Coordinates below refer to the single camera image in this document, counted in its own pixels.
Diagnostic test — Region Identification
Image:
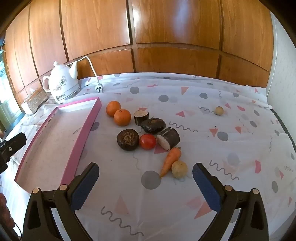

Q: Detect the orange carrot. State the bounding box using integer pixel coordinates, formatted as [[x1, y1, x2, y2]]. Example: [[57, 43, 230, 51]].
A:
[[160, 147, 182, 178]]

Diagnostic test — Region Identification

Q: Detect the dark oval fruit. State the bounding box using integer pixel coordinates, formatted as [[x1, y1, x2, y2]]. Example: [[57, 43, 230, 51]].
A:
[[141, 118, 166, 135]]

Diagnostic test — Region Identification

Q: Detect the beige round fruit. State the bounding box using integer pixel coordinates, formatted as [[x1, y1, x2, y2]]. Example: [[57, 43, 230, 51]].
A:
[[214, 106, 224, 116], [171, 160, 188, 179]]

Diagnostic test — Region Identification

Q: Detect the white ceramic electric kettle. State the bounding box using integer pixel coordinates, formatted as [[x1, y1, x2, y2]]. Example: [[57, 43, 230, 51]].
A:
[[42, 61, 80, 103]]

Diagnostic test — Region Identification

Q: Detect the small dark cut cylinder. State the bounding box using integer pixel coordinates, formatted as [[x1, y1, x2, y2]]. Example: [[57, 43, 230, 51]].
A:
[[133, 110, 149, 126]]

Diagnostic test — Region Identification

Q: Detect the pink shallow tray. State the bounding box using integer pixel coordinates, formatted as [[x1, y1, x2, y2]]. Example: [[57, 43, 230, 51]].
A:
[[15, 97, 102, 193]]

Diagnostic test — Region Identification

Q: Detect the white kettle power cord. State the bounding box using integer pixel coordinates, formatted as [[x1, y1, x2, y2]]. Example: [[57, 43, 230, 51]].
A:
[[65, 55, 104, 93]]

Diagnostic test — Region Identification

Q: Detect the patterned white tablecloth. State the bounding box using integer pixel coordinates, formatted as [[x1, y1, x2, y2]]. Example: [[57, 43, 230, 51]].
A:
[[1, 73, 295, 240]]

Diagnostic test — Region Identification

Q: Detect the orange tangerine front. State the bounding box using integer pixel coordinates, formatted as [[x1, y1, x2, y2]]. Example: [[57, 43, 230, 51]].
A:
[[113, 108, 132, 126]]

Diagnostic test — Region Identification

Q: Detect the wooden panel cabinet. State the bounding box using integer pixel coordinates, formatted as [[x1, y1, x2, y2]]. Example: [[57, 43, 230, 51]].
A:
[[1, 1, 274, 103]]

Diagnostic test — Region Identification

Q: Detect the orange tangerine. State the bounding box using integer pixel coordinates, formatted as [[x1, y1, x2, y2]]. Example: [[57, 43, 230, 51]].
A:
[[106, 100, 121, 118], [113, 108, 132, 126]]

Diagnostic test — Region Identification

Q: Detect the person left hand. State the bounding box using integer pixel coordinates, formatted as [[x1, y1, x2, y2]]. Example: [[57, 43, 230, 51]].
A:
[[0, 193, 15, 228]]

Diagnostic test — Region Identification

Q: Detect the wooden framed glass door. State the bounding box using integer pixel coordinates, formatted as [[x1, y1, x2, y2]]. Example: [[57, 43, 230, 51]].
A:
[[1, 38, 25, 140]]

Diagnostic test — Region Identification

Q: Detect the red tomato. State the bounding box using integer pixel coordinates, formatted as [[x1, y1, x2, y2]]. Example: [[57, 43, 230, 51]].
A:
[[139, 133, 157, 150]]

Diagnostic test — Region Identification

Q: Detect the large dark cut cylinder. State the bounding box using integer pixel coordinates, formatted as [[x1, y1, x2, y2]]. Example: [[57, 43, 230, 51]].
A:
[[157, 127, 180, 151]]

